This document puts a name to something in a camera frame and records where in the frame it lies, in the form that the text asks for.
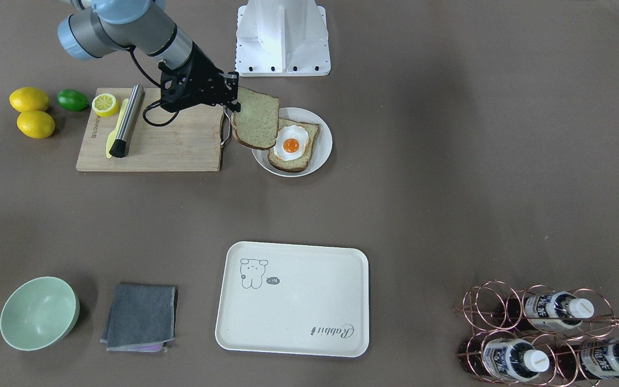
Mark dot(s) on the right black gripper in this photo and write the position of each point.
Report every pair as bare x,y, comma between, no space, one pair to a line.
206,71

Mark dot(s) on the bread slice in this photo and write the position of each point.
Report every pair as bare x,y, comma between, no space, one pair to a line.
256,124
298,165

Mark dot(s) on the white plate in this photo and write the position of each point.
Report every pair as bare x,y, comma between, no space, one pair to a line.
322,149

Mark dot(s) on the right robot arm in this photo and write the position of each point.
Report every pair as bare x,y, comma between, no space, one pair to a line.
103,27

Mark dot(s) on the cream serving tray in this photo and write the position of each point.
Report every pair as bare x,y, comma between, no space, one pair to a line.
294,299

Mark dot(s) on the wooden cutting board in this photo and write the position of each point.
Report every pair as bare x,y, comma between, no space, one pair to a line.
192,143

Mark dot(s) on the fried egg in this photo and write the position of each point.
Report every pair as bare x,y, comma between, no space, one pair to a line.
291,143

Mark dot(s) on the yellow plastic knife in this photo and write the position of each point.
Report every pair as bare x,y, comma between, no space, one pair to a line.
113,134

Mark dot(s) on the half lemon slice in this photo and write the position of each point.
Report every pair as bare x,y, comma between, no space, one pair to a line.
105,105

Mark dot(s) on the green lime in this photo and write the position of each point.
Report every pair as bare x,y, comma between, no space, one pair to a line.
72,100

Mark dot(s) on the lower yellow lemon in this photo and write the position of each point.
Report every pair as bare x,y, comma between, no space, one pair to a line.
36,124

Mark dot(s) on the yellow lemon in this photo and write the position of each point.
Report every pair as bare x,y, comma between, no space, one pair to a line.
36,124
27,99

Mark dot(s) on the upper yellow lemon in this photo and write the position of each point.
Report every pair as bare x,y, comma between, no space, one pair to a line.
27,99

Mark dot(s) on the grey folded cloth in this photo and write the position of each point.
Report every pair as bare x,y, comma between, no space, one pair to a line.
141,319

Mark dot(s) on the green bowl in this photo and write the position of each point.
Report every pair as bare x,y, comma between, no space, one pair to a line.
39,313

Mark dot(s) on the lower bottle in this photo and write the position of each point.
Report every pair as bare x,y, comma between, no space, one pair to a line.
503,360
592,360

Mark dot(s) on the upper bottle in rack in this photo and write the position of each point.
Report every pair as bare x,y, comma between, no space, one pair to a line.
557,311

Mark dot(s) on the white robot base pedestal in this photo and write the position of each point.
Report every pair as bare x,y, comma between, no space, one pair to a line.
282,38

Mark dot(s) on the copper wire bottle rack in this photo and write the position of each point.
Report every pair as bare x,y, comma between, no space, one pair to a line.
480,302

